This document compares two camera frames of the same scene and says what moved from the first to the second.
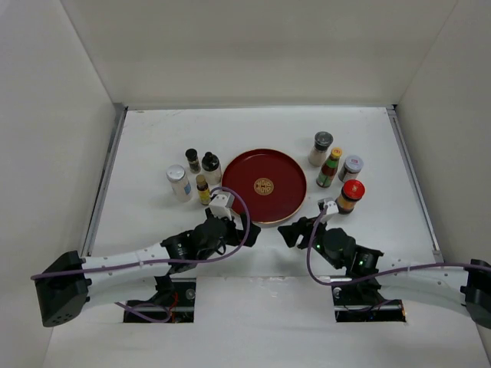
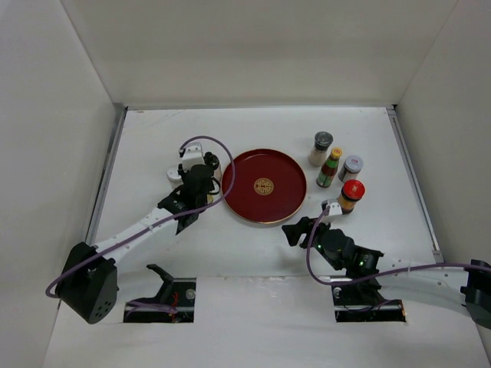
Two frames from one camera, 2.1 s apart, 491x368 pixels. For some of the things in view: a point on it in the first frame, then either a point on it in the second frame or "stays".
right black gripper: x=291 y=232 stays
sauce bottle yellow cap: x=329 y=169 stays
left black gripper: x=238 y=235 → x=182 y=173
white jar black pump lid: x=212 y=169 stays
